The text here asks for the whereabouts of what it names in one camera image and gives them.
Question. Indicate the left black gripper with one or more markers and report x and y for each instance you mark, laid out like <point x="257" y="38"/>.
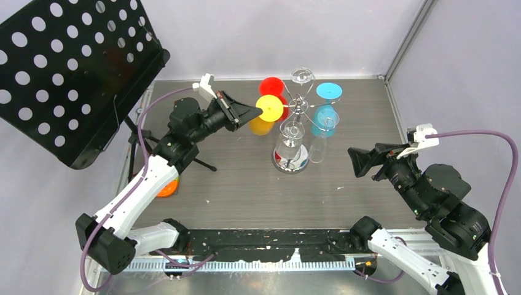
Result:
<point x="236" y="114"/>

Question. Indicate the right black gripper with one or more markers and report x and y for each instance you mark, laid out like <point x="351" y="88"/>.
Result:
<point x="361" y="158"/>

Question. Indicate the yellow wine glass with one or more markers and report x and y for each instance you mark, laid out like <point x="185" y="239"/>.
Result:
<point x="272" y="109"/>

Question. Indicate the chrome wine glass rack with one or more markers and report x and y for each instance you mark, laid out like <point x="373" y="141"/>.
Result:
<point x="311" y="120"/>

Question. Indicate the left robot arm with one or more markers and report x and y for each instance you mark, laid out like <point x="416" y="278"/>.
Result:
<point x="108" y="237"/>

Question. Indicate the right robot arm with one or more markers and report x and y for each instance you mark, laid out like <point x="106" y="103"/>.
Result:
<point x="435" y="196"/>

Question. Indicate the red wine glass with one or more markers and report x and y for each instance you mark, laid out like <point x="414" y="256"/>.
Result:
<point x="272" y="91"/>

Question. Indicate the clear wine glass right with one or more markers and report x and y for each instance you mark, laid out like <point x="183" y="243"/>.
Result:
<point x="323" y="127"/>

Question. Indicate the clear wine glass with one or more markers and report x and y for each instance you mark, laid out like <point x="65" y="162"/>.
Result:
<point x="305" y="79"/>
<point x="290" y="139"/>
<point x="323" y="127"/>

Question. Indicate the blue wine glass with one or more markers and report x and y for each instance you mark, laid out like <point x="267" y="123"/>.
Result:
<point x="330" y="92"/>

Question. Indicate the clear wine glass front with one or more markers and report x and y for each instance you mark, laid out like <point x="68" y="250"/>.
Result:
<point x="290" y="139"/>

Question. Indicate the clear wine glass back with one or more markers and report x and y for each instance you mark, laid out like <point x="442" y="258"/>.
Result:
<point x="305" y="79"/>

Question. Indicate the orange letter toy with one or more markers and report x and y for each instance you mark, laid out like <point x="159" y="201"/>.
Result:
<point x="170" y="189"/>

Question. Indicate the black perforated music stand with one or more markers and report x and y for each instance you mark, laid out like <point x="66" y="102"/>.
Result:
<point x="71" y="71"/>

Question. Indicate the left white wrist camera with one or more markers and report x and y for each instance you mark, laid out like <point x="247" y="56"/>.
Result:
<point x="204" y="87"/>

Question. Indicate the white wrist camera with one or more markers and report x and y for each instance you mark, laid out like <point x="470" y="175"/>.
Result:
<point x="204" y="87"/>
<point x="419" y="140"/>

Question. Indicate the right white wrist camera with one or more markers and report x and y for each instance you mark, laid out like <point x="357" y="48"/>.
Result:
<point x="419" y="140"/>

